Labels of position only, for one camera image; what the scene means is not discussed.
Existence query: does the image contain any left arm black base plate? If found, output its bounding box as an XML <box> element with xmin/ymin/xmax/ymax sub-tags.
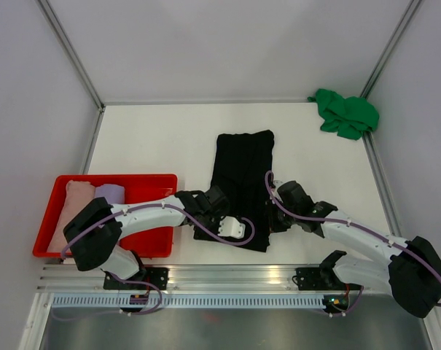
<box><xmin>103</xmin><ymin>266</ymin><xmax>169</xmax><ymax>290</ymax></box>

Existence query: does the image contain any red plastic bin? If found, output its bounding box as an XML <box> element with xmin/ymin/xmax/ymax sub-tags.
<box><xmin>32</xmin><ymin>174</ymin><xmax>178</xmax><ymax>258</ymax></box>

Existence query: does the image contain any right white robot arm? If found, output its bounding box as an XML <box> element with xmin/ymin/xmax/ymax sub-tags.
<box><xmin>265</xmin><ymin>171</ymin><xmax>441</xmax><ymax>318</ymax></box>

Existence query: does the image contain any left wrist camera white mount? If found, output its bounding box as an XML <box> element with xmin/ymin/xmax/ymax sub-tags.
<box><xmin>218</xmin><ymin>217</ymin><xmax>246</xmax><ymax>239</ymax></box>

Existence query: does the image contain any green crumpled t shirt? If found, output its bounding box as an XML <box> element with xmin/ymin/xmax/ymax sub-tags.
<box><xmin>307</xmin><ymin>88</ymin><xmax>380</xmax><ymax>141</ymax></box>

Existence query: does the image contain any left aluminium corner post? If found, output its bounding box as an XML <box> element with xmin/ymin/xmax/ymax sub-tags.
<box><xmin>36</xmin><ymin>0</ymin><xmax>105</xmax><ymax>112</ymax></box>

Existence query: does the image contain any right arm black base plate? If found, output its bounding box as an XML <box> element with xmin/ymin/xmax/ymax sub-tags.
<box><xmin>292</xmin><ymin>265</ymin><xmax>360</xmax><ymax>292</ymax></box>

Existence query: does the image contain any aluminium corner post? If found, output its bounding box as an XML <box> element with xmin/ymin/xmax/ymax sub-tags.
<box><xmin>359</xmin><ymin>0</ymin><xmax>424</xmax><ymax>99</ymax></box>
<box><xmin>36</xmin><ymin>0</ymin><xmax>105</xmax><ymax>112</ymax></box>

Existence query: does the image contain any slotted grey cable duct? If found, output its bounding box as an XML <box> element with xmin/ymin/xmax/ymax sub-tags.
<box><xmin>52</xmin><ymin>293</ymin><xmax>325</xmax><ymax>309</ymax></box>

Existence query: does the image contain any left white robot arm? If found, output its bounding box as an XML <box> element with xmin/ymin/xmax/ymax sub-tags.
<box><xmin>61</xmin><ymin>186</ymin><xmax>230</xmax><ymax>289</ymax></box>

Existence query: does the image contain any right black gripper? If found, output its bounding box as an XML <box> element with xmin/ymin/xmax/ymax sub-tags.
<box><xmin>258</xmin><ymin>198</ymin><xmax>299</xmax><ymax>233</ymax></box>

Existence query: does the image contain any lavender rolled t shirt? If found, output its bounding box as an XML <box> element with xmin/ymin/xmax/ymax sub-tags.
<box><xmin>94</xmin><ymin>184</ymin><xmax>125</xmax><ymax>204</ymax></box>

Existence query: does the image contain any black t shirt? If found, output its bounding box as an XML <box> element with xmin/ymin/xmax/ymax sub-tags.
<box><xmin>211</xmin><ymin>130</ymin><xmax>275</xmax><ymax>253</ymax></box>

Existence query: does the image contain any aluminium front rail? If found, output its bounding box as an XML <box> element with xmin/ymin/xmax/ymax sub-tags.
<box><xmin>36</xmin><ymin>264</ymin><xmax>434</xmax><ymax>295</ymax></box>

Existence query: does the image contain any right aluminium corner post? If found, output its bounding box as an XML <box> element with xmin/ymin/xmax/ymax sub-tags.
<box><xmin>359</xmin><ymin>0</ymin><xmax>424</xmax><ymax>99</ymax></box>

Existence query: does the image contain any pink rolled t shirt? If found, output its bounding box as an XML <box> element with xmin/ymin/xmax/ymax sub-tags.
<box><xmin>47</xmin><ymin>181</ymin><xmax>95</xmax><ymax>253</ymax></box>

